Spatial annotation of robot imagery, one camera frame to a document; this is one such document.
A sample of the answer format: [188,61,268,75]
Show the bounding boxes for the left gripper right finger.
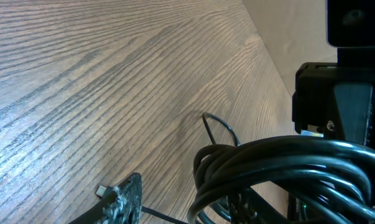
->
[227,186,287,224]

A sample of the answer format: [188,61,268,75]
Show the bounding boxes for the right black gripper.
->
[291,46,375,224]

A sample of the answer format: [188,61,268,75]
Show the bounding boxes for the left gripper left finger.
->
[70,172,142,224]

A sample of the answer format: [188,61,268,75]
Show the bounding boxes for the black USB-C cable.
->
[95,111,241,224]

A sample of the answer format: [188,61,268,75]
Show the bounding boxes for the black USB-A cable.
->
[187,135,375,224]

